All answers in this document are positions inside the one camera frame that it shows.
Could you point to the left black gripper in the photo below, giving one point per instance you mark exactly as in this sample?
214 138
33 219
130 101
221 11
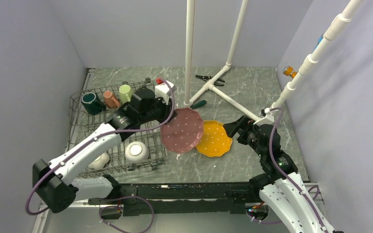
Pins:
167 109

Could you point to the pink dotted plate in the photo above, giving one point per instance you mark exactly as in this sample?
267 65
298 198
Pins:
183 132

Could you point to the black pliers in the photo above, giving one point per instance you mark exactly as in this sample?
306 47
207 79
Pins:
218 82

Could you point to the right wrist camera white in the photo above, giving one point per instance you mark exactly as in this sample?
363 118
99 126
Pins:
267 117

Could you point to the white PVC diagonal pipe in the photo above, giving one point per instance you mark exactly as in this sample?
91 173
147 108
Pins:
337 25

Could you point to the yellow plate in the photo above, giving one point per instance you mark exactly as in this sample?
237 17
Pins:
214 142

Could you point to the green handled screwdriver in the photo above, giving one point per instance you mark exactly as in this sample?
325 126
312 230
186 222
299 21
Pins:
198 104

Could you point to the pink mug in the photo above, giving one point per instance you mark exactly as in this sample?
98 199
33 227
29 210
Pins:
111 100

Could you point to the white plain bowl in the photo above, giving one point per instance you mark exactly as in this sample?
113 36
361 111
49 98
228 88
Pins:
136 151

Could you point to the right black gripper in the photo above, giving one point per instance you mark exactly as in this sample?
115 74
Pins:
232 127

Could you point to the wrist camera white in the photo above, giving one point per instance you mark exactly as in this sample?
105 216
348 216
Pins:
161 90
267 117

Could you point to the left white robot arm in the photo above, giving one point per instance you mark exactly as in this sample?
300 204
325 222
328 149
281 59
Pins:
57 183

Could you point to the orange yellow wall fitting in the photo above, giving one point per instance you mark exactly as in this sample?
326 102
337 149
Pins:
289 71

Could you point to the patterned floral bowl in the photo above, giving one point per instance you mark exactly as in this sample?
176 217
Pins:
100 162

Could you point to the dark green mug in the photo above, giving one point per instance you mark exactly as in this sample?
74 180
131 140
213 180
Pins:
92 103

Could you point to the cream yellow-green cup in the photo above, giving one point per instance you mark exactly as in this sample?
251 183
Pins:
125 93

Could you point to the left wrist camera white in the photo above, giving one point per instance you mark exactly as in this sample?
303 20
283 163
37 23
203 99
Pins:
161 90

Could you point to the white PVC pipe frame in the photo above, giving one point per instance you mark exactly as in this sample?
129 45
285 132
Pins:
209 86

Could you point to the grey wire dish rack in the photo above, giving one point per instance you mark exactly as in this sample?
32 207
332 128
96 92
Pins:
82 124

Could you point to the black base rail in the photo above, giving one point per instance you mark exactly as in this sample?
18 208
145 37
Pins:
182 198

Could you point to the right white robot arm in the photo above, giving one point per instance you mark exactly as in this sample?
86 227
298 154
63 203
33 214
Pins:
280 186

